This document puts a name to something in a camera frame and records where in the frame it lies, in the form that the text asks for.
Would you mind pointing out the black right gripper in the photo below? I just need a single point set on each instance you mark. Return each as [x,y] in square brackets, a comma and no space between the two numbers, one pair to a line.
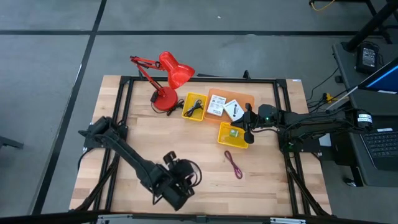
[253,121]

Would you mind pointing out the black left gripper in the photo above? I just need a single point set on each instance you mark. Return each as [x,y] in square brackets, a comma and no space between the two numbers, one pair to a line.
[182,174]

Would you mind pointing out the white box with green edge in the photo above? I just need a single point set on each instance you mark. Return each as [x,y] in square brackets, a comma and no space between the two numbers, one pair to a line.
[234,109]

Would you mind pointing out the green charger cube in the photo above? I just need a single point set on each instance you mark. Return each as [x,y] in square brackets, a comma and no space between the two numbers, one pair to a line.
[234,133]

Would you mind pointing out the white box with barcode label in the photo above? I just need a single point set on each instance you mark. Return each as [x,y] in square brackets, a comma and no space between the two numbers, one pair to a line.
[216,105]

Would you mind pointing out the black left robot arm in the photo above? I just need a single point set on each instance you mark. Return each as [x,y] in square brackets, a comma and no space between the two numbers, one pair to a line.
[130,155]

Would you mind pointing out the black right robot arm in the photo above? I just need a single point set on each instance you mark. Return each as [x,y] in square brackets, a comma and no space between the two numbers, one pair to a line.
[311,119]

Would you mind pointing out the orange plastic tray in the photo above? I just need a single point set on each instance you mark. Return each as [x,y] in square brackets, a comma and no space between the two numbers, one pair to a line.
[239,94]

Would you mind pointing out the yellow plastic basket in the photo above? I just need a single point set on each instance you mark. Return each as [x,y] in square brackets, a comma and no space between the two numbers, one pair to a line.
[191,96]
[225,141]

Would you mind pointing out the white label sticker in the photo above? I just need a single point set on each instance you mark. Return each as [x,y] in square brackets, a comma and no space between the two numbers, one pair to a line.
[297,80]

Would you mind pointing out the red desk lamp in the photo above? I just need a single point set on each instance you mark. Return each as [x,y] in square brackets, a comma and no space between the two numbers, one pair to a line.
[164,99]

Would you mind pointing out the white paper sheet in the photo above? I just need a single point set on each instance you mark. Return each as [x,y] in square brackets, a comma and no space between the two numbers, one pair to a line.
[325,140]

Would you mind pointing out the black power adapter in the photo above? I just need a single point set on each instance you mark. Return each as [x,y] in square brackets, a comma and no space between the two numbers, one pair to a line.
[368,57]

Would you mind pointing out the black laptop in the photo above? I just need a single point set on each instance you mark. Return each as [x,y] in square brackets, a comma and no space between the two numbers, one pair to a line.
[384,147]

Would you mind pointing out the monitor with blue screen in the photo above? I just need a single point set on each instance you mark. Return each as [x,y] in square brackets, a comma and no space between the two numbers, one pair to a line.
[385,79]

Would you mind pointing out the dark grey side desk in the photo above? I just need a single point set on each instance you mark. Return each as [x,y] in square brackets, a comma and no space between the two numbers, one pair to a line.
[385,179]

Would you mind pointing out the black furniture leg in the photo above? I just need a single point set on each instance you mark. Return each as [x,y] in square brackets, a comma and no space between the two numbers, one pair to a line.
[373,21]

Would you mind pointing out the black furniture foot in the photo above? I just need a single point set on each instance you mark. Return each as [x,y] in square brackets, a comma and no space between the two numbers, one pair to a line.
[9,143]

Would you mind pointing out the black aluminium table frame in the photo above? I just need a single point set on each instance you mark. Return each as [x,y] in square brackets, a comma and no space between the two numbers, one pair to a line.
[217,80]

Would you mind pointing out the silver frame bracket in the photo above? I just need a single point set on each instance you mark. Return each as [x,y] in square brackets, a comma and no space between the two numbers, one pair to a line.
[115,218]
[287,221]

